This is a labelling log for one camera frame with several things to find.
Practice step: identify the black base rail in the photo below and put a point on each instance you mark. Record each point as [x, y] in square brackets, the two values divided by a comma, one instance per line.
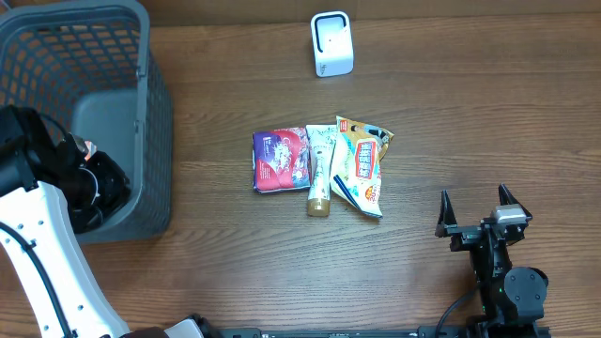
[421, 332]

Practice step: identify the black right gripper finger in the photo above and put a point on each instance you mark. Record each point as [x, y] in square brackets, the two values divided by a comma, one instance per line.
[447, 219]
[506, 198]

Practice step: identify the grey plastic basket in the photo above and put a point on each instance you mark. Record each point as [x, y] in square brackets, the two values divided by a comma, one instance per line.
[88, 65]

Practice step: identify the red purple pouch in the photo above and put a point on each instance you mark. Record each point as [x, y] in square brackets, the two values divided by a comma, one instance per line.
[281, 160]

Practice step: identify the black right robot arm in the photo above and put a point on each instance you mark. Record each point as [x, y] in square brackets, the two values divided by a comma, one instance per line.
[512, 298]

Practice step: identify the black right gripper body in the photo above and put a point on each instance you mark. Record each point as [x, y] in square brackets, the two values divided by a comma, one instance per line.
[470, 233]

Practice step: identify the white tube gold cap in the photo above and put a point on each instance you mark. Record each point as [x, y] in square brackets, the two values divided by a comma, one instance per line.
[322, 139]

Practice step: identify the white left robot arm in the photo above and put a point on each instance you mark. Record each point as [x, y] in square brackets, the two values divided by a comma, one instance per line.
[50, 192]

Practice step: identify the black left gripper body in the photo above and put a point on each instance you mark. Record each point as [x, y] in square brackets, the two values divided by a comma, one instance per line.
[96, 192]

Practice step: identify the white barcode scanner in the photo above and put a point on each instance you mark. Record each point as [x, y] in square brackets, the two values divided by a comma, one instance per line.
[332, 43]

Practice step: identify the small orange juice carton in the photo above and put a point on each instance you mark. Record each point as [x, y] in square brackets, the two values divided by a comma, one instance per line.
[89, 148]

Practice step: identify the yellow snack bag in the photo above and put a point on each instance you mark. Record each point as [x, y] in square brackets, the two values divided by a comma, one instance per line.
[356, 173]

